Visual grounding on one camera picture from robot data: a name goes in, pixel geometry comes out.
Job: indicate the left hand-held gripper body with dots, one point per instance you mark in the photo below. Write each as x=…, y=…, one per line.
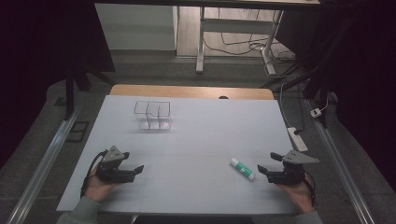
x=109, y=174

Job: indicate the wooden table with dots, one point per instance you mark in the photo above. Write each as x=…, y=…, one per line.
x=186, y=91

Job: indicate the white table mat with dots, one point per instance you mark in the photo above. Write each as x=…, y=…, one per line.
x=193, y=149

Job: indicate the black floor socket frame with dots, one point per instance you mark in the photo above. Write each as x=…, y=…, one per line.
x=77, y=131

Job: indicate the black curtain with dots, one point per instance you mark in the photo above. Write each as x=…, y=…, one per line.
x=361, y=77
x=37, y=62

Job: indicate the white-legged desk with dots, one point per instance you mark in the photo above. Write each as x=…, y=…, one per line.
x=236, y=25

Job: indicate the white power strip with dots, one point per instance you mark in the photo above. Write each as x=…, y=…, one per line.
x=297, y=139

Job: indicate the clear plastic organizer box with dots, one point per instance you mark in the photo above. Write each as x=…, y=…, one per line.
x=152, y=116

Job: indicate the small white adapter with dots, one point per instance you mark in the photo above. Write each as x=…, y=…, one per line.
x=315, y=112

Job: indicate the white cabinet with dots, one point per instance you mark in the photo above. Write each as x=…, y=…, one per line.
x=135, y=28

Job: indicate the black metal stand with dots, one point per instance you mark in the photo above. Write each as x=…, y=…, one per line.
x=69, y=93
x=314, y=77

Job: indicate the person's right hand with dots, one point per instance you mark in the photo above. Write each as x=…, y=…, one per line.
x=300, y=196

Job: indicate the person's left hand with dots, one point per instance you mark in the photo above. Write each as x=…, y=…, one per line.
x=97, y=188

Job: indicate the white green glue stick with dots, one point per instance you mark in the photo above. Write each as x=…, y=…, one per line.
x=243, y=169

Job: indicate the aluminium rail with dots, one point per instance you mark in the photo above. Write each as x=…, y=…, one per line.
x=43, y=161
x=339, y=161

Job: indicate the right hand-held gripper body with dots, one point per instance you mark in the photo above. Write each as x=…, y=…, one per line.
x=288, y=175

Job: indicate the small black round object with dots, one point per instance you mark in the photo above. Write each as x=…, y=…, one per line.
x=223, y=97

